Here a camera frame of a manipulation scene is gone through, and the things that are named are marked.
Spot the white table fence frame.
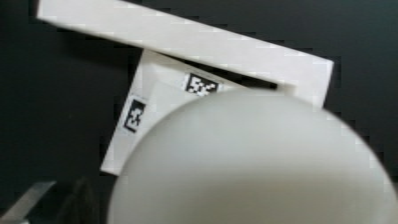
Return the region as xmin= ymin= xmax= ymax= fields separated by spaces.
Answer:
xmin=37 ymin=0 xmax=334 ymax=107

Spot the white lamp base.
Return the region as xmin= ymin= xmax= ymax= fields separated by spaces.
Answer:
xmin=99 ymin=50 xmax=243 ymax=175

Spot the white lamp bulb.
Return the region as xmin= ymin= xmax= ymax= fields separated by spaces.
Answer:
xmin=106 ymin=90 xmax=398 ymax=224

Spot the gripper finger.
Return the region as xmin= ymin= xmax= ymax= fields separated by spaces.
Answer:
xmin=0 ymin=178 xmax=99 ymax=224

